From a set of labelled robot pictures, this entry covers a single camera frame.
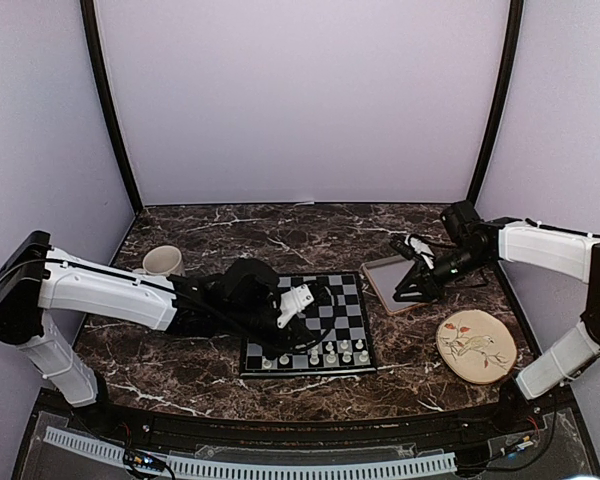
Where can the metal tray with wooden rim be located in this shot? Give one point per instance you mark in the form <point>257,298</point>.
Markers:
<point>383,275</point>

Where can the black front rail base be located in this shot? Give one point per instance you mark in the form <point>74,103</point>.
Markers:
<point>314,416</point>

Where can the black frame post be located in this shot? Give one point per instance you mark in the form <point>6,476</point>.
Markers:
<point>97,60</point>
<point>501,89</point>

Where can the left black frame post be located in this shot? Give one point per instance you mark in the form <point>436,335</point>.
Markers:
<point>97,60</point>

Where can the beige mug with dark pattern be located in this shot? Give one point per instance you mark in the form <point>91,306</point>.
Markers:
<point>164,260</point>

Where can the black grey chess board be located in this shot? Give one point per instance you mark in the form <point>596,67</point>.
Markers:
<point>344,318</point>

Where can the oval bird pattern coaster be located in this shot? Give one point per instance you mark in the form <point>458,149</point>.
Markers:
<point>476,346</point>

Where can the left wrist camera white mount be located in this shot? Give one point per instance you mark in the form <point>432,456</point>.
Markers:
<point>292,303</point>

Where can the white chess queen piece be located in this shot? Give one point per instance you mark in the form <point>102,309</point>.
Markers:
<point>314,358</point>

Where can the green circuit board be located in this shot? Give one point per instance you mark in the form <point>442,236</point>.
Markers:
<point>142,460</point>

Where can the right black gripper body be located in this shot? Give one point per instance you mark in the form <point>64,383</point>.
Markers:
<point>426,276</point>

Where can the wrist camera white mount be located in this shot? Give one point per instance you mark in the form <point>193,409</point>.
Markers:
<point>292,303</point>
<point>404,247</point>

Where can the white slotted cable duct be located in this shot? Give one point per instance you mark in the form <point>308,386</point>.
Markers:
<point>225,463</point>

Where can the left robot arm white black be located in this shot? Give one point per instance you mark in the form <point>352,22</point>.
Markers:
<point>244,301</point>

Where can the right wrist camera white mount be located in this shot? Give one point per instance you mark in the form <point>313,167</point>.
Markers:
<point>404,247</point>

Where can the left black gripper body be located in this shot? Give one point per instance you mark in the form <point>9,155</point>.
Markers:
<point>244,322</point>

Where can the right black frame post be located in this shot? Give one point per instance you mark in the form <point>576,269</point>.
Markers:
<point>501,89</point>

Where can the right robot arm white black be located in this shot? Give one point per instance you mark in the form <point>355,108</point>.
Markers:
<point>553,270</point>

